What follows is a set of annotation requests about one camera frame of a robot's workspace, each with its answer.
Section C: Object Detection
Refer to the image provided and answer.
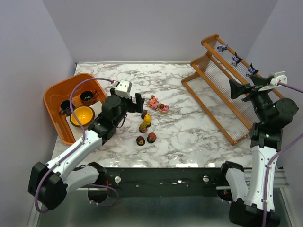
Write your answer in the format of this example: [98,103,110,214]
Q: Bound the black bat-eared figurine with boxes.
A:
[246,63,258,77]

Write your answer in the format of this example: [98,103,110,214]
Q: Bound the pink bear yellow flower figurine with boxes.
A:
[147,95,158,106]

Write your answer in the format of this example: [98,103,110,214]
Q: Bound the pink strawberry tart figurine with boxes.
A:
[158,103,169,114]

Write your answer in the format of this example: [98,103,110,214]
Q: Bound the black purple bow figurine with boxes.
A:
[231,52,242,67]

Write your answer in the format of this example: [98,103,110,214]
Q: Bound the purple small figurine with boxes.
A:
[217,44,228,52]

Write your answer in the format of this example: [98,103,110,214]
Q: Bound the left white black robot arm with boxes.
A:
[28,93,145,213]

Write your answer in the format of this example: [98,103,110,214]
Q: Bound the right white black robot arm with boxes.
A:
[221,71,299,227]

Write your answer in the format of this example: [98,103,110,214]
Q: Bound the wooden tiered shelf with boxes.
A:
[181,34,292,145]

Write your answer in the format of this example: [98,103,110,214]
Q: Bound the brown hair bun figurine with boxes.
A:
[141,110,147,119]

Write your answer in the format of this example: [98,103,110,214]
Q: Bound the yellow helmet figurine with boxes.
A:
[143,114,152,127]

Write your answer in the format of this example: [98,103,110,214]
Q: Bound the olive hat figurine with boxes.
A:
[138,123,148,133]

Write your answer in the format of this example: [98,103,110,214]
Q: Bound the red hair figurine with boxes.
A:
[147,132,157,144]

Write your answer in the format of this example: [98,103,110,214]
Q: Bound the black round base figurine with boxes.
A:
[136,136,145,146]

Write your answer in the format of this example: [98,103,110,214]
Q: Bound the brown mug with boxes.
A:
[80,90,97,106]

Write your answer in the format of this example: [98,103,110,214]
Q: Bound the yellow bowl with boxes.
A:
[68,106,95,129]

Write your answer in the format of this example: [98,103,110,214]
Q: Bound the white paper sheet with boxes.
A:
[65,101,102,140]

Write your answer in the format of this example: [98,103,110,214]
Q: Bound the orange plastic bin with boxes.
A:
[43,73,107,145]

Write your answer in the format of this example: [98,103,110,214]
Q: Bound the black mug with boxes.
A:
[59,100,72,116]

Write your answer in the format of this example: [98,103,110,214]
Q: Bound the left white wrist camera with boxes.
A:
[114,80,132,99]

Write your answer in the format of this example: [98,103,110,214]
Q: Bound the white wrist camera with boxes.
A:
[114,80,132,99]
[258,71,287,92]

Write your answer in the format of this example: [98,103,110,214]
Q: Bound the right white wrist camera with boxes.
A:
[258,71,287,92]

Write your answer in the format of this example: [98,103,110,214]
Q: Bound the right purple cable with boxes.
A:
[261,81,303,227]

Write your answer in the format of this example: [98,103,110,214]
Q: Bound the purple cable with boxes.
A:
[34,77,119,214]
[261,81,303,227]

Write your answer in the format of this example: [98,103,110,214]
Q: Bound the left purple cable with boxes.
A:
[34,77,119,214]

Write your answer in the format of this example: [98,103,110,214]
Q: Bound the black metal base frame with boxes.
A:
[88,167,232,201]

